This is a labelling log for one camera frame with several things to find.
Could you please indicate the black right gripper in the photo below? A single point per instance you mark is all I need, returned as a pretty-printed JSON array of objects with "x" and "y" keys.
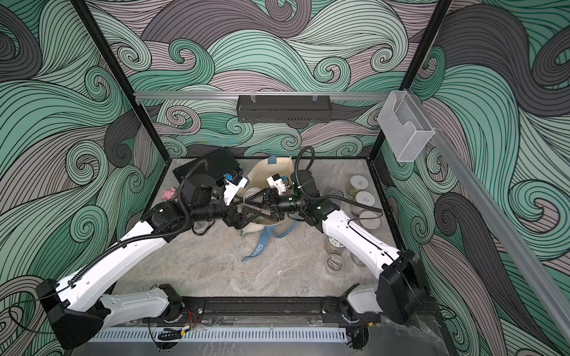
[{"x": 274, "y": 202}]

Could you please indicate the pink small toy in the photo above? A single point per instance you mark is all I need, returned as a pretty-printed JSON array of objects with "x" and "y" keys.
[{"x": 169, "y": 194}]

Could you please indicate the clear red label jar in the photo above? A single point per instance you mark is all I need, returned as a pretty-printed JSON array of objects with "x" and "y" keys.
[{"x": 334, "y": 264}]

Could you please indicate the clear acrylic wall box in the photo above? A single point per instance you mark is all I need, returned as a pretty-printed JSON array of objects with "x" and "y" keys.
[{"x": 404, "y": 122}]

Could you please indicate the white slotted cable duct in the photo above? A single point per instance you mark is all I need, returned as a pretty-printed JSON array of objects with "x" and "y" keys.
[{"x": 271, "y": 334}]

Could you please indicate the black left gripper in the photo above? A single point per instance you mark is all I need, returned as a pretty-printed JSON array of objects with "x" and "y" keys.
[{"x": 231, "y": 220}]

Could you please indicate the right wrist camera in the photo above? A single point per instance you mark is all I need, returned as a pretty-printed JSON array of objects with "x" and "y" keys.
[{"x": 278, "y": 183}]

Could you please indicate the black hard case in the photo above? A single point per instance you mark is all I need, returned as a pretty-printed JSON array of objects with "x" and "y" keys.
[{"x": 219, "y": 163}]

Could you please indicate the black perforated wall shelf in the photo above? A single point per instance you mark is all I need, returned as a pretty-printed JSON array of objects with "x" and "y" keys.
[{"x": 284, "y": 109}]

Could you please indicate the green label seed jar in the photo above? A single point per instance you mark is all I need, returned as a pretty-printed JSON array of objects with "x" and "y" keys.
[{"x": 355, "y": 184}]

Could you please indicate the beige canvas tote bag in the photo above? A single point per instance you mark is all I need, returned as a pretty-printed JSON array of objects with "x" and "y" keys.
[{"x": 276, "y": 229}]

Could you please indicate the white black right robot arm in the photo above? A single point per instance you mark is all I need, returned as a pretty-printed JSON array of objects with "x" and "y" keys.
[{"x": 402, "y": 283}]

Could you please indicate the aluminium wall rail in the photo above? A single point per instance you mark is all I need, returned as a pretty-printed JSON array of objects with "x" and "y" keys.
[{"x": 234, "y": 95}]

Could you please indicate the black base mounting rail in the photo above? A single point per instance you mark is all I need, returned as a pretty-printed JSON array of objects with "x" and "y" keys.
[{"x": 326, "y": 309}]

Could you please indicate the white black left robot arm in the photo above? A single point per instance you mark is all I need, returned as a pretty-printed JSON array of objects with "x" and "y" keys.
[{"x": 79, "y": 306}]

